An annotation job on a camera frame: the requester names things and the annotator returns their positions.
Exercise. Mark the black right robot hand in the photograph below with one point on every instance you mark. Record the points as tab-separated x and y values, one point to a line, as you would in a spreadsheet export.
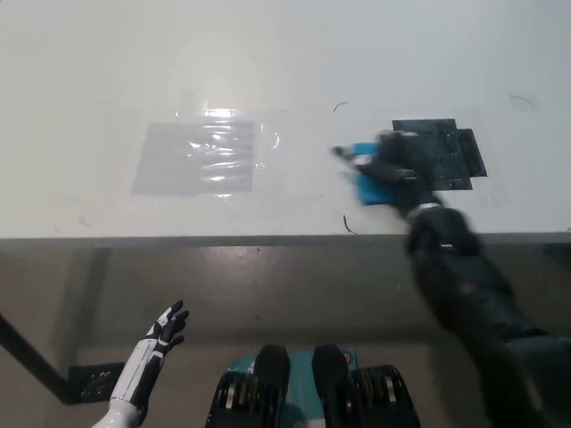
403	165

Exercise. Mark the black table foot plate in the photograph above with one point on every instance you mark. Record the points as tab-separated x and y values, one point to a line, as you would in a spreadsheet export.
93	383

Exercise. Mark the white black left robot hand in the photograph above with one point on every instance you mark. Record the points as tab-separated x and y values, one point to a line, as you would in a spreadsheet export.
158	339

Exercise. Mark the blue wavy sponge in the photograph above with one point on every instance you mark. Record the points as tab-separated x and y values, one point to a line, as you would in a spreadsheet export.
372	191

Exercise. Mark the black teal robot body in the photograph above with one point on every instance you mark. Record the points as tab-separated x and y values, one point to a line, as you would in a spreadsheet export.
330	383

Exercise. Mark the clear plastic sheet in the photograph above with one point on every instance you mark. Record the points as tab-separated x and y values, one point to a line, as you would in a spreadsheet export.
165	165

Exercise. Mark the black tape marked spot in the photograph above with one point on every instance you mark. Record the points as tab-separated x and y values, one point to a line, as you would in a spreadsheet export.
473	151

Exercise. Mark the black table leg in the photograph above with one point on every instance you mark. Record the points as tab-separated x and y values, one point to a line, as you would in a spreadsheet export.
31	356

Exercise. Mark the clear wrinkled plastic film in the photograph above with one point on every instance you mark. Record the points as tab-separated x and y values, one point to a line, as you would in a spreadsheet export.
270	142

